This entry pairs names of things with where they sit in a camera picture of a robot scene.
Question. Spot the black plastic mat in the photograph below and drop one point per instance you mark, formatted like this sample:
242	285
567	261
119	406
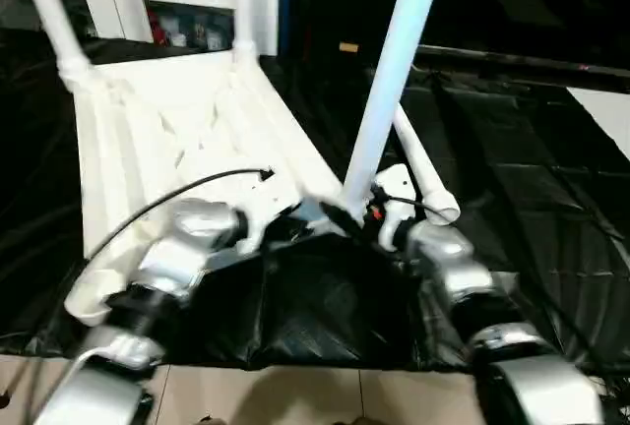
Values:
532	248

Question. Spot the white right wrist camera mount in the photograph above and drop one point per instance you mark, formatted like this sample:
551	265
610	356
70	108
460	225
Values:
392	189

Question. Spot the small bottles behind glass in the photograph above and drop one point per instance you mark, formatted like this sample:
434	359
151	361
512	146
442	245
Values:
187	27

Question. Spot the dark metal rail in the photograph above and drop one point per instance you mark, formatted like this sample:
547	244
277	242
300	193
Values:
522	61

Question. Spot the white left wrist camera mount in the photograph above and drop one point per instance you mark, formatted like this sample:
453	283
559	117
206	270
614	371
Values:
261	194

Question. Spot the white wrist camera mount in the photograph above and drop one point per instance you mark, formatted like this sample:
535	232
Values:
261	194
392	189

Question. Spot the white plastic table leg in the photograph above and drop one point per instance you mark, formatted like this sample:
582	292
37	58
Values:
423	164
243	2
394	61
54	17

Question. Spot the white plastic table top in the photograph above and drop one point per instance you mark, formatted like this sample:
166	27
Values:
177	120

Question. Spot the small tan tag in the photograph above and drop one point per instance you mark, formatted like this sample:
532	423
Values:
348	47

